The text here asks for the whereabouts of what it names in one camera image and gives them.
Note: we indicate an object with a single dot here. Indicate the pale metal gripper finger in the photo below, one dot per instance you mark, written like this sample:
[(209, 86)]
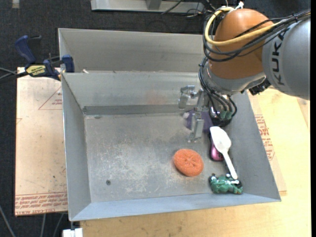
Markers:
[(184, 98), (198, 127)]

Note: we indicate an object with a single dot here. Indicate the purple cloth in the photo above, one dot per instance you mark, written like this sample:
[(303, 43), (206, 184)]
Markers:
[(207, 122)]

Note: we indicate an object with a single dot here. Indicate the white plastic spoon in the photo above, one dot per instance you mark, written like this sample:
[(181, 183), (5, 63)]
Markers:
[(221, 141)]

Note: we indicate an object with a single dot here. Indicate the magenta glossy oval object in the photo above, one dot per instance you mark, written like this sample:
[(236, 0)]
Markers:
[(215, 154)]

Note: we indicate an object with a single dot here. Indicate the orange round scouring pad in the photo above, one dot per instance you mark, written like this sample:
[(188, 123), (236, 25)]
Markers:
[(188, 162)]

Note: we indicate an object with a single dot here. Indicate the green toy frog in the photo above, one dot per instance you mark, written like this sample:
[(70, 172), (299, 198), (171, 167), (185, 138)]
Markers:
[(224, 185)]

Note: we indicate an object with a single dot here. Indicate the grey metal bin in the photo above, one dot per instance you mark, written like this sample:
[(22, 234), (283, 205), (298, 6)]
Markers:
[(128, 157)]

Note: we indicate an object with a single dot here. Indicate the brown cardboard board red print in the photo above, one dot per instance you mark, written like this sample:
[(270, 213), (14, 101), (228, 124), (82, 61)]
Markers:
[(39, 142)]

